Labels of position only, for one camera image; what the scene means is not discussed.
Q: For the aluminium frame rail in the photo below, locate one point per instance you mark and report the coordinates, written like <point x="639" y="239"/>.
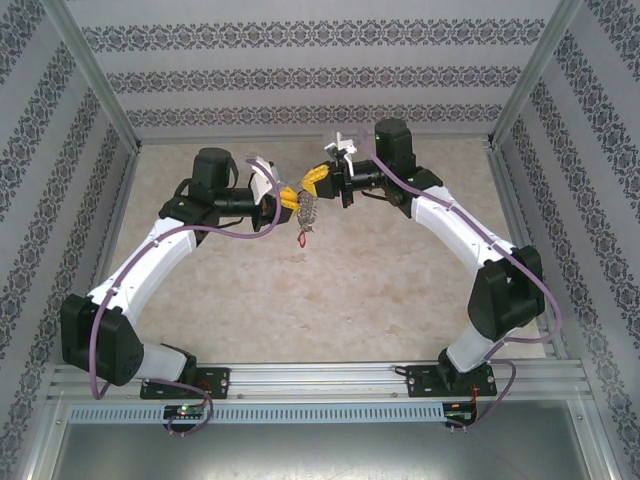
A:
<point x="117" y="220"/>
<point x="507" y="200"/>

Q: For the small controller circuit board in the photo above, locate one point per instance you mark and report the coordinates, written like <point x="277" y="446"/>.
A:
<point x="460" y="411"/>
<point x="185" y="411"/>

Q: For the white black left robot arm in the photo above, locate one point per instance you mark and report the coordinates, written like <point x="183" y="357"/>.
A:
<point x="150" y="260"/>

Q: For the grey metal sheet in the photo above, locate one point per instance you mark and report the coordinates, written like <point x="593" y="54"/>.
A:
<point x="320" y="455"/>

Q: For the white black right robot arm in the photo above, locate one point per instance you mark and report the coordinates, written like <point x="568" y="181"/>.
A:
<point x="460" y="230"/>

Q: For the wide aluminium base beam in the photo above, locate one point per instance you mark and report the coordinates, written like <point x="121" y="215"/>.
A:
<point x="315" y="380"/>

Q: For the aluminium frame post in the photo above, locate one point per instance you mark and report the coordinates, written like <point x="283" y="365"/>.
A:
<point x="537" y="75"/>
<point x="95" y="75"/>

